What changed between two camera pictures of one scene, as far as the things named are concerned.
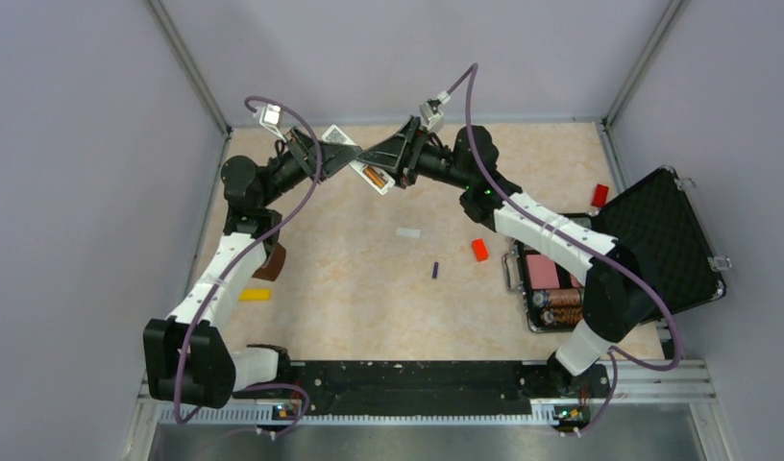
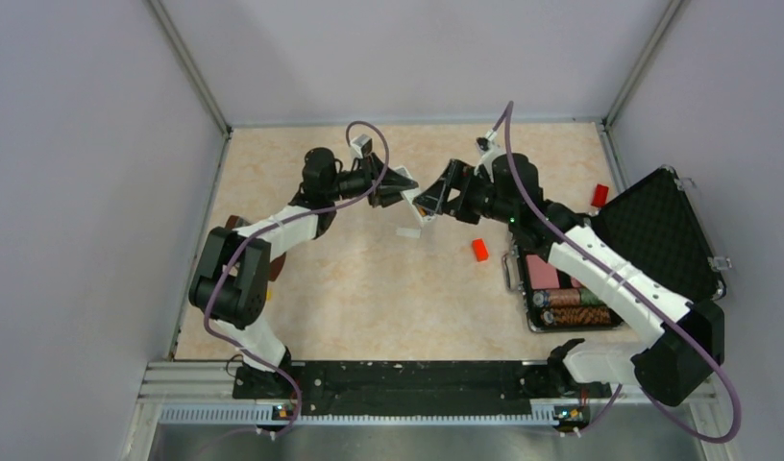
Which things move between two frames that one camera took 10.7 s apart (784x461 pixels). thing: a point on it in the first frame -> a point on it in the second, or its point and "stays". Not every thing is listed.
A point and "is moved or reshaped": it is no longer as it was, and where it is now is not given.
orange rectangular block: [479, 249] stays
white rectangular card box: [335, 134] is moved or reshaped
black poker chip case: [659, 240] stays
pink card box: [543, 272] stays
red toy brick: [600, 195] stays
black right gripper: [402, 154] -> [459, 176]
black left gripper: [301, 146] -> [388, 191]
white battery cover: [405, 231] stays
